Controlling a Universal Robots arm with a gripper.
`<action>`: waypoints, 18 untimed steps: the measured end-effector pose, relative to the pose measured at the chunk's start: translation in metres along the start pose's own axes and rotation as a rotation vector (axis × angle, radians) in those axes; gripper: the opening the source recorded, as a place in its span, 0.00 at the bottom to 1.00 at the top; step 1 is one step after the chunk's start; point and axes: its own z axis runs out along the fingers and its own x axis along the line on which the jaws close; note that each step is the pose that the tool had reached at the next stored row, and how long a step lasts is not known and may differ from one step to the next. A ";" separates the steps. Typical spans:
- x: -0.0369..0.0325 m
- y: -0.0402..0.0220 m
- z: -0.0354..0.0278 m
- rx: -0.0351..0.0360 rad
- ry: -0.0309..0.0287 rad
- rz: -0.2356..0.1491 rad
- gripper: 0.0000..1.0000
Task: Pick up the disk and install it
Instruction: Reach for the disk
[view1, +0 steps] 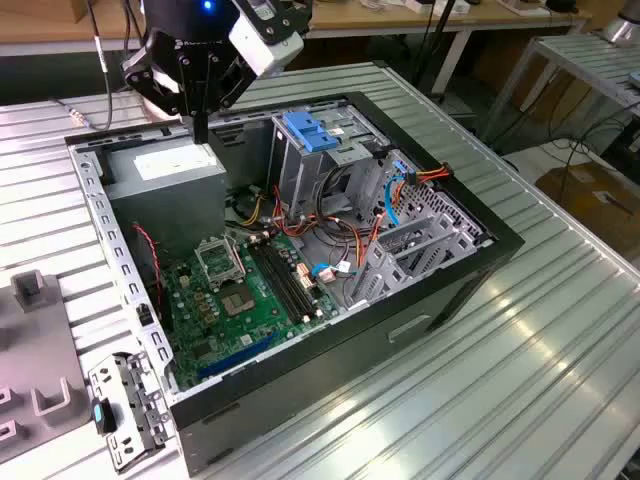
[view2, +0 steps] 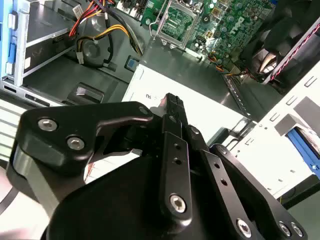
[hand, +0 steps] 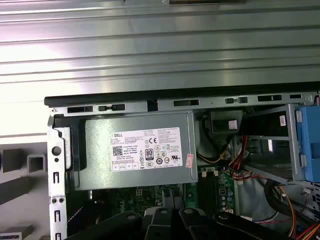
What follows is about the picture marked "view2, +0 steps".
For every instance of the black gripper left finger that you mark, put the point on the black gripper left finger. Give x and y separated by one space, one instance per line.
62 125

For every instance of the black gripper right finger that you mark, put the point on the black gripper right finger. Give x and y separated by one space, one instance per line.
250 190

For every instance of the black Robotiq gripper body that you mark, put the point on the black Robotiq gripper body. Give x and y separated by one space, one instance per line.
112 207

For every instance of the hard disk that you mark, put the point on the hard disk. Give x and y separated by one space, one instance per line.
302 150

